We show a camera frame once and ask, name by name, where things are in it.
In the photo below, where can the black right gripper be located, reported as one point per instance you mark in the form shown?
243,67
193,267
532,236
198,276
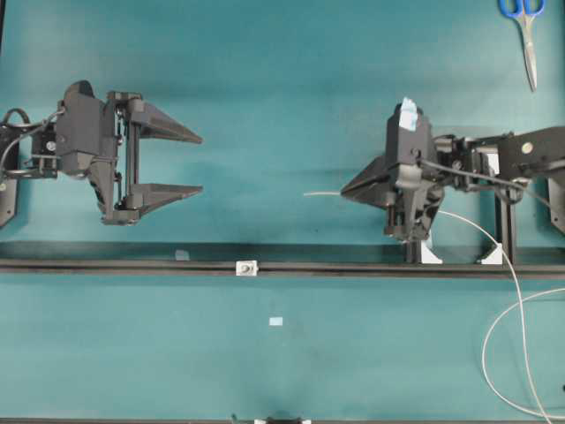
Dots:
413,194

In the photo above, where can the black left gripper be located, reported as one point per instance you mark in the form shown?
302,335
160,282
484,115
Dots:
119,124

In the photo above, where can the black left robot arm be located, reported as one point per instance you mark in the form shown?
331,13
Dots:
44,161

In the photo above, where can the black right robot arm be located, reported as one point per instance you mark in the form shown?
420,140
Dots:
523,157

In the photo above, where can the pale tape piece on table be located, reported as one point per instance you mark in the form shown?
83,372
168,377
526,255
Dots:
276,321

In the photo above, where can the black clip at table edge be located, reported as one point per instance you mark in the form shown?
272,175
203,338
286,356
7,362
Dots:
273,420

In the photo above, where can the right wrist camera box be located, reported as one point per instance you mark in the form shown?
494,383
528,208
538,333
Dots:
405,145

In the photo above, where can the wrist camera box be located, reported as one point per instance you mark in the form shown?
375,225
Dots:
405,145
78,129

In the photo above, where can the blue tape on camera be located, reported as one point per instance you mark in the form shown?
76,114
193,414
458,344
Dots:
408,115

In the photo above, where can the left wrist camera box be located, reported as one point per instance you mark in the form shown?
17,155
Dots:
78,129

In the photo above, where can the pale tape piece near rail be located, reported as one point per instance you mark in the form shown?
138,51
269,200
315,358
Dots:
182,255

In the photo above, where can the black square aluminium frame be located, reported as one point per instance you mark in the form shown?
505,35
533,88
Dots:
503,229

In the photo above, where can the white eyelet bracket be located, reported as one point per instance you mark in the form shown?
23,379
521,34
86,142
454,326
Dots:
247,268

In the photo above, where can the long black aluminium rail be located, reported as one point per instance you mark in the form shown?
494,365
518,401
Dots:
265,268

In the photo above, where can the blue handled scissors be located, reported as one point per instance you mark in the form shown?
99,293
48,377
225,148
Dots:
524,14

